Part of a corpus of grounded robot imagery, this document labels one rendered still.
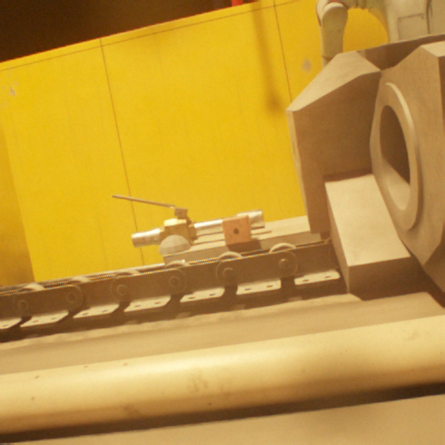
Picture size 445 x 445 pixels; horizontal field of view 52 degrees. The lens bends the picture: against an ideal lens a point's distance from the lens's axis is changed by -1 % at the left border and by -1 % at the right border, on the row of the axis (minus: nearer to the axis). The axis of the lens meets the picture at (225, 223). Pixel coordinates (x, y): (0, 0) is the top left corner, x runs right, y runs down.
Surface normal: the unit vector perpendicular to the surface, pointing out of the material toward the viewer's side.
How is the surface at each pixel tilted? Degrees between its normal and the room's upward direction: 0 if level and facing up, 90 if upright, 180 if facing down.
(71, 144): 90
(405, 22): 96
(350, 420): 0
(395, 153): 97
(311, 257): 92
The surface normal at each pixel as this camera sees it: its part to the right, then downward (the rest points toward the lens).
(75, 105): -0.11, 0.10
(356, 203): -0.21, -0.69
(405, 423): -0.18, -0.98
